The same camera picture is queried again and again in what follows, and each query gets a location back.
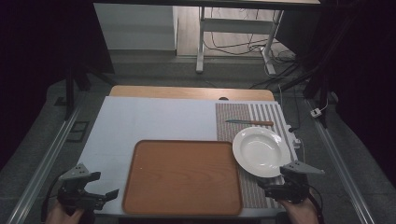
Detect white cabinet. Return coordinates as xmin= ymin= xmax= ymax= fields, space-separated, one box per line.
xmin=92 ymin=3 xmax=179 ymax=51

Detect white ceramic plate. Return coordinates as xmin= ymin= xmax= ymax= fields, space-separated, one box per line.
xmin=232 ymin=126 xmax=292 ymax=179

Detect grey metal floor rail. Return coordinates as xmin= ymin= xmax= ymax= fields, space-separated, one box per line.
xmin=304 ymin=97 xmax=377 ymax=224
xmin=6 ymin=92 xmax=90 ymax=224

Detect black metal stand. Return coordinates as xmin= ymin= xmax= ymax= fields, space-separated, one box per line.
xmin=54 ymin=55 xmax=117 ymax=121
xmin=279 ymin=12 xmax=353 ymax=129

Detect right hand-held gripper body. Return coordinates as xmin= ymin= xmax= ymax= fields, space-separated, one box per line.
xmin=264 ymin=161 xmax=325 ymax=205

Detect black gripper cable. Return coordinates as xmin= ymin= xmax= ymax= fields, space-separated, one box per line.
xmin=306 ymin=185 xmax=325 ymax=224
xmin=40 ymin=174 xmax=68 ymax=223

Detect striped woven placemat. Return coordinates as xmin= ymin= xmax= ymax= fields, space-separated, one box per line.
xmin=215 ymin=102 xmax=301 ymax=210

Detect black floor cables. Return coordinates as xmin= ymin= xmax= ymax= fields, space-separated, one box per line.
xmin=203 ymin=7 xmax=302 ymax=90

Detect white desk frame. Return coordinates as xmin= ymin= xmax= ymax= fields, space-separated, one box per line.
xmin=195 ymin=6 xmax=285 ymax=76

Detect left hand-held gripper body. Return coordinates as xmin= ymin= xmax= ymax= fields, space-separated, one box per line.
xmin=56 ymin=162 xmax=108 ymax=217

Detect brown wooden tray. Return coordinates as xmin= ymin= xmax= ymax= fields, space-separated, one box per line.
xmin=121 ymin=139 xmax=244 ymax=217

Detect person's left hand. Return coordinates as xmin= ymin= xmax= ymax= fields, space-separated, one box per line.
xmin=45 ymin=200 xmax=86 ymax=224

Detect person's right hand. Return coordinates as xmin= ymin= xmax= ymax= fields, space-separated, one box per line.
xmin=277 ymin=196 xmax=320 ymax=224

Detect black floor socket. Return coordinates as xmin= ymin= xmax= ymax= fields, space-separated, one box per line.
xmin=65 ymin=120 xmax=91 ymax=144

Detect knife with wooden handle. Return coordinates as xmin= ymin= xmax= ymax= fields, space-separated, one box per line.
xmin=224 ymin=119 xmax=275 ymax=127

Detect light wooden table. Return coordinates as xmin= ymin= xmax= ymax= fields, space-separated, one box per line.
xmin=108 ymin=85 xmax=276 ymax=103

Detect white table sheet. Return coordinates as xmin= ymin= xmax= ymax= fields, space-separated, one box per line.
xmin=76 ymin=95 xmax=301 ymax=218

